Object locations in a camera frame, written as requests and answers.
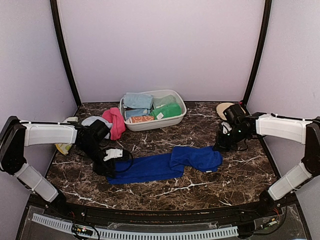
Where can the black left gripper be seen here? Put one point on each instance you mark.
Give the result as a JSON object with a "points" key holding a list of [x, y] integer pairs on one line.
{"points": [[100, 169]]}

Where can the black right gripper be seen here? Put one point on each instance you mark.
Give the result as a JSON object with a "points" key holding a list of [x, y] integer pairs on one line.
{"points": [[221, 146]]}

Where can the large light blue towel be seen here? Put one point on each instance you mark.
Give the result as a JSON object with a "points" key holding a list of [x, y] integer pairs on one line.
{"points": [[138, 101]]}

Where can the dark blue towel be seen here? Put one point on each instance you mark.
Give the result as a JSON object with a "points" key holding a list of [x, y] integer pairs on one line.
{"points": [[166, 166]]}

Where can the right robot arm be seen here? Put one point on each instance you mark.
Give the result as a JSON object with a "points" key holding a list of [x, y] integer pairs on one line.
{"points": [[300, 130]]}

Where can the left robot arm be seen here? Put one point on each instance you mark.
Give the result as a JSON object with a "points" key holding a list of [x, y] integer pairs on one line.
{"points": [[16, 135]]}

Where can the small pale blue cloth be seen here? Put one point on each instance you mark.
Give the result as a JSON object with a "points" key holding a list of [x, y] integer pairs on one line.
{"points": [[89, 120]]}

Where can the yellow lemon print cloth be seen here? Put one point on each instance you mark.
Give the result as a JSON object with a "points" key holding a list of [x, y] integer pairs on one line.
{"points": [[64, 148]]}

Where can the pink towel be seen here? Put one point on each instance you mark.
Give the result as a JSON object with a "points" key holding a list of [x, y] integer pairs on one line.
{"points": [[114, 116]]}

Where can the rolled light blue towel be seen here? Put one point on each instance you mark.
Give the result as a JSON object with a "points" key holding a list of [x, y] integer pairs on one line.
{"points": [[136, 113]]}

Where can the rolled orange patterned towel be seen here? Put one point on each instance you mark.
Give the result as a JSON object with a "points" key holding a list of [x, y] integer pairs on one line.
{"points": [[139, 119]]}

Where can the rolled pale green towel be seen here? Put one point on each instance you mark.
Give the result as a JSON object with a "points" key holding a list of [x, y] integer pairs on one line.
{"points": [[159, 102]]}

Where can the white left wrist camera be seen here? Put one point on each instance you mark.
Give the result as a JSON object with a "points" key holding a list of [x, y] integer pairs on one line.
{"points": [[113, 153]]}

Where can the black front table rail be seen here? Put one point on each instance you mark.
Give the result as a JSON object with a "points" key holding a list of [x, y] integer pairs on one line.
{"points": [[181, 207]]}

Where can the white slotted cable duct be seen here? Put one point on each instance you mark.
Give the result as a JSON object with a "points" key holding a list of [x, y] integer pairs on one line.
{"points": [[121, 231]]}

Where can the black right frame post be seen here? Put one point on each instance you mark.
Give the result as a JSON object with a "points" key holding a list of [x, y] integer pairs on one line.
{"points": [[259, 51]]}

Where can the black frame post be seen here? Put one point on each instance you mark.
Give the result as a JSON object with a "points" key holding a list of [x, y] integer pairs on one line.
{"points": [[259, 51], [63, 52]]}

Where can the black left frame post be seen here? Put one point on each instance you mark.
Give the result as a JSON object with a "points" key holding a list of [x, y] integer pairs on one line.
{"points": [[63, 52]]}

